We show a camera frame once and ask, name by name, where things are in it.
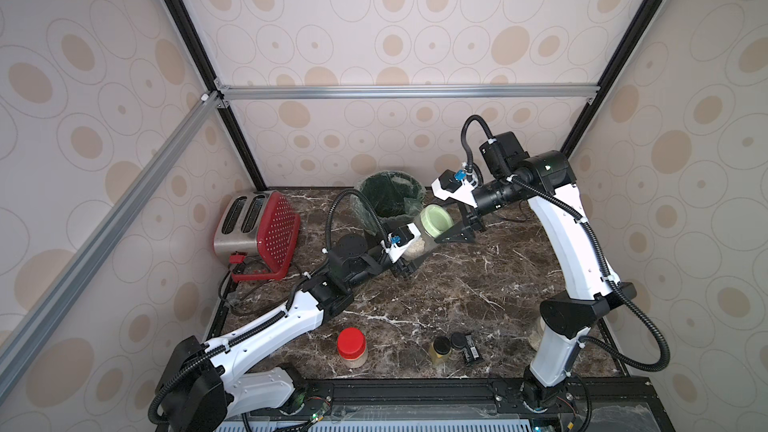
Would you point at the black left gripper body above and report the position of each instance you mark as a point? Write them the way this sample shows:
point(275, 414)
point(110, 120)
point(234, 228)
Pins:
point(382, 261)

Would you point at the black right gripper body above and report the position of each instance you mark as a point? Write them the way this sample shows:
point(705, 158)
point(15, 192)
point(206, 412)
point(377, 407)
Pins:
point(470, 219)

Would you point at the light green jar lid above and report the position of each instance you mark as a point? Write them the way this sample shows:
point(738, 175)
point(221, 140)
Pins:
point(435, 220)

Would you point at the clear oatmeal jar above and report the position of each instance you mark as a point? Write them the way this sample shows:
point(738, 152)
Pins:
point(419, 247)

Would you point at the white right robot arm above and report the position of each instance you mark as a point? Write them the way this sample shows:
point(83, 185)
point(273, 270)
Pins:
point(593, 289)

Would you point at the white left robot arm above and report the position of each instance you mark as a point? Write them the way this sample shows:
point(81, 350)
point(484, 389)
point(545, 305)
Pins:
point(206, 383)

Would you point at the red lid oatmeal jar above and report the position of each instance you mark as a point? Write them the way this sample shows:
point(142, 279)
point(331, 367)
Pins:
point(352, 347)

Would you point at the black trash bin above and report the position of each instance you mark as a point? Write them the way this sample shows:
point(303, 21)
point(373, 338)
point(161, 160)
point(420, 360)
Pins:
point(390, 204)

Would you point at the yellow spice jar black lid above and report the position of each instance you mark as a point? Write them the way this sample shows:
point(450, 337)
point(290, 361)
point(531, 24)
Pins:
point(440, 350)

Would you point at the dark spice jar black lid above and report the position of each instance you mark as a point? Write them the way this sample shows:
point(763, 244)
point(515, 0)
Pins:
point(459, 343)

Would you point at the small black box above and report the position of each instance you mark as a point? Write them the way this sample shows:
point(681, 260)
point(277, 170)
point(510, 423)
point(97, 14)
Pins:
point(470, 350)

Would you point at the beige lid jar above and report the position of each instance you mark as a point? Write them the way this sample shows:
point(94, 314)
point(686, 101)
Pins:
point(535, 334)

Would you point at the red polka dot toaster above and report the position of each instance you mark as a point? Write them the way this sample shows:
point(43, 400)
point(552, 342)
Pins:
point(257, 236)

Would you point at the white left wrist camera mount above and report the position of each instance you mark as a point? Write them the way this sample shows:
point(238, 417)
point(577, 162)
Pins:
point(400, 238)

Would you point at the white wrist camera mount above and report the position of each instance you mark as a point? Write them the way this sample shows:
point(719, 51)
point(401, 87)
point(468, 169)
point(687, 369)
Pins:
point(400, 238)
point(458, 186)

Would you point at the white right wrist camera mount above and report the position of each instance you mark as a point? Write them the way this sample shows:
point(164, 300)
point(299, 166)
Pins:
point(458, 186)

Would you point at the aluminium frame rail back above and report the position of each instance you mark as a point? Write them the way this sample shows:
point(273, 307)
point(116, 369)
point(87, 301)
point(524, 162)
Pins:
point(421, 92)

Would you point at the aluminium frame rail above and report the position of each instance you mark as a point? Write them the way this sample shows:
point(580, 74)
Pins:
point(421, 92)
point(40, 323)

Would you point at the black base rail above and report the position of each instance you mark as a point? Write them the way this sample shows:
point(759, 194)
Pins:
point(611, 404)

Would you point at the aluminium frame rail left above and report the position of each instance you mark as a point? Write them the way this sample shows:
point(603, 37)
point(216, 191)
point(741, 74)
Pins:
point(40, 323)

